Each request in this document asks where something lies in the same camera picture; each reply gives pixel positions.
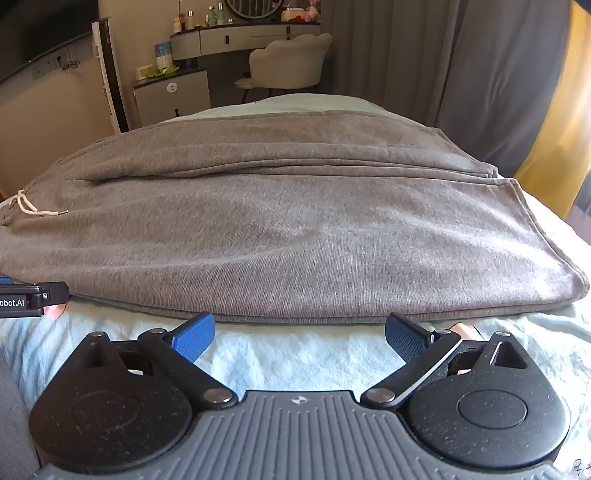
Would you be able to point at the stuffed toy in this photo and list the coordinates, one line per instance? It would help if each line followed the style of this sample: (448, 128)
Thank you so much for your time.
(314, 10)

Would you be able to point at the green item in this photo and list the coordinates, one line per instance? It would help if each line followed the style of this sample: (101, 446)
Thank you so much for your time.
(164, 71)

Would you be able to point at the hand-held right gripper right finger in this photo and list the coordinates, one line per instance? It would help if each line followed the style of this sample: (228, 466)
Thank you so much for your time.
(406, 340)

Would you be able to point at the small white box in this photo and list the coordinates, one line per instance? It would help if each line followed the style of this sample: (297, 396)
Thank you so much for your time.
(144, 71)

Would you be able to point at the white bottle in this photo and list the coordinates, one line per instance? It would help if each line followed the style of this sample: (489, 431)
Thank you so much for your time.
(177, 26)

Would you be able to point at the orange bowl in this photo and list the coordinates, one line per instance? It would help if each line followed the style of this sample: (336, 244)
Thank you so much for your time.
(293, 15)

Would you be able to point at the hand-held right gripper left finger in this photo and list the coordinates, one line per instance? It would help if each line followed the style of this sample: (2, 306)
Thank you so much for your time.
(196, 338)

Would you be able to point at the round mirror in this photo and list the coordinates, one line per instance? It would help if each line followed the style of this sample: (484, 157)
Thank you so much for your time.
(254, 8)

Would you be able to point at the person's grey clothing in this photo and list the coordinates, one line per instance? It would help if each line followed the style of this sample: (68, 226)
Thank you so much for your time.
(14, 415)

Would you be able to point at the yellow curtain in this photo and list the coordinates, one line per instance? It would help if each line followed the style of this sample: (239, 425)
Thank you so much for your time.
(563, 138)

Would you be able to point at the wall socket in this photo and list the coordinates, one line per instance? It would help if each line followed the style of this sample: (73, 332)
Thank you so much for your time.
(45, 67)

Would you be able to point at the cream upholstered chair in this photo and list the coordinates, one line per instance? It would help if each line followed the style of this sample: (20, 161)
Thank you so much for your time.
(286, 64)

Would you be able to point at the brown bottle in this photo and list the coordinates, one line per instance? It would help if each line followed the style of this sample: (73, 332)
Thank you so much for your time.
(190, 21)

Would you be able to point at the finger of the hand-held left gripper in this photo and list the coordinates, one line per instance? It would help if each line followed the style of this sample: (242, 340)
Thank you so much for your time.
(55, 293)

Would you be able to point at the grey vanity desk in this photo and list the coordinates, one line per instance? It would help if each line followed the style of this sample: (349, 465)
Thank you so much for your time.
(240, 37)

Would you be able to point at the grey nightstand cabinet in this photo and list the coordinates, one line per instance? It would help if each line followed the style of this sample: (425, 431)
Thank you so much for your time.
(171, 99)

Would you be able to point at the blue and white box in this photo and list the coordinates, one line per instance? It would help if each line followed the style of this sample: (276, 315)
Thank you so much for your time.
(163, 55)

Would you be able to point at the dark wall panel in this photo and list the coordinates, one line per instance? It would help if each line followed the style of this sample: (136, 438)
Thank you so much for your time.
(41, 27)

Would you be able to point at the pale green bottle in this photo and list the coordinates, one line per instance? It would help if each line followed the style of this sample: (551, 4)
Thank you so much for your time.
(211, 16)
(221, 14)

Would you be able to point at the grey knitted sock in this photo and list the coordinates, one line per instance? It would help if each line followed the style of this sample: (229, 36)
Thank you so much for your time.
(286, 230)

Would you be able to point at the grey curtain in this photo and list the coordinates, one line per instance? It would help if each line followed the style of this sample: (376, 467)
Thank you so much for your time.
(415, 55)

